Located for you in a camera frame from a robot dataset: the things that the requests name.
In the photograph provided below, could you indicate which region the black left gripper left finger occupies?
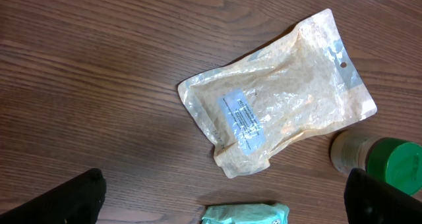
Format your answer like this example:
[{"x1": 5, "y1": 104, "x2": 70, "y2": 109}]
[{"x1": 1, "y1": 168, "x2": 107, "y2": 224}]

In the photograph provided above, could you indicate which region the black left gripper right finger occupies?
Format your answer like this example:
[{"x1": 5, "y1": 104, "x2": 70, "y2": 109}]
[{"x1": 344, "y1": 168, "x2": 421, "y2": 224}]

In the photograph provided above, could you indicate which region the green lid jar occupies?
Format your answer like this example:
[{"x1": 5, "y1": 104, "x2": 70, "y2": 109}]
[{"x1": 330, "y1": 130, "x2": 421, "y2": 195}]

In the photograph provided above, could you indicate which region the light blue wipes pack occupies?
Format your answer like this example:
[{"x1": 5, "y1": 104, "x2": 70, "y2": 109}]
[{"x1": 202, "y1": 203, "x2": 289, "y2": 224}]

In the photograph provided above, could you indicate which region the beige pouch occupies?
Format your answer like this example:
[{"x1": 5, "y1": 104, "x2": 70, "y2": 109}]
[{"x1": 177, "y1": 9, "x2": 377, "y2": 179}]

